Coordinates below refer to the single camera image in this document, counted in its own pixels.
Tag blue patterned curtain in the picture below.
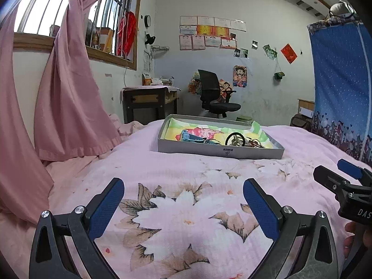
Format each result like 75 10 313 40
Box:
307 20 372 164

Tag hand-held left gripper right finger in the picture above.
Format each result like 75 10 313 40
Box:
242 178 339 279

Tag red paper square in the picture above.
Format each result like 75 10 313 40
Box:
280 43 298 64

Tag row of wall certificates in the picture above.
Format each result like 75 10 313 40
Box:
179 16 247 51

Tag green wall photo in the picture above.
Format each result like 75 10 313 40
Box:
263 44 278 60

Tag black office chair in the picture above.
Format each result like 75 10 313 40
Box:
197 69 242 119

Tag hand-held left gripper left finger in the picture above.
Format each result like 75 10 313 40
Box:
29 177 125 279

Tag dark bag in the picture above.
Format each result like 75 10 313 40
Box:
290 113 313 130

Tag red hanging garment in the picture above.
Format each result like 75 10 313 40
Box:
116 11 138 59

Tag wooden framed window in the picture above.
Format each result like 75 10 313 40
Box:
14 0 144 71

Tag wooden cabinet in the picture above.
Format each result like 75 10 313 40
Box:
297 98 315 120

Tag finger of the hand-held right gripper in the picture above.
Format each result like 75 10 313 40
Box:
338 159 372 185
313 165 350 194

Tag cartoon printed cloth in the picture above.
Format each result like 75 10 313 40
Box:
162 117 276 149

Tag pink curtain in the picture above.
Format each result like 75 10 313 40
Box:
0 4 55 219
34 0 137 162

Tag pile of papers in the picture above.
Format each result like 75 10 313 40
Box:
141 72 175 87

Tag dark wooden desk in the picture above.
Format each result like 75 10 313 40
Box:
121 85 179 124

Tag colourful family poster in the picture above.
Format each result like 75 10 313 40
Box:
188 72 233 100

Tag cartoon wall poster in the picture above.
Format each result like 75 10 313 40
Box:
232 65 248 88

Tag blue strap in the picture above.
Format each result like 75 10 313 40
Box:
177 130 222 146

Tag pink floral blanket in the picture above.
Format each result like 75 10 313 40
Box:
0 113 372 279

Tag person's right hand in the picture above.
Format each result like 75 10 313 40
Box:
343 221 365 259

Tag grey stuffed toy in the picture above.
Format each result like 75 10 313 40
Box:
329 1 359 21

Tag grey shallow cardboard box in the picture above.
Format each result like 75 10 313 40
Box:
157 114 286 160

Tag white wall papers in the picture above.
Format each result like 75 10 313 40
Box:
143 50 154 72

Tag black hair tie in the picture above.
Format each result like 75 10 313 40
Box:
224 132 246 146

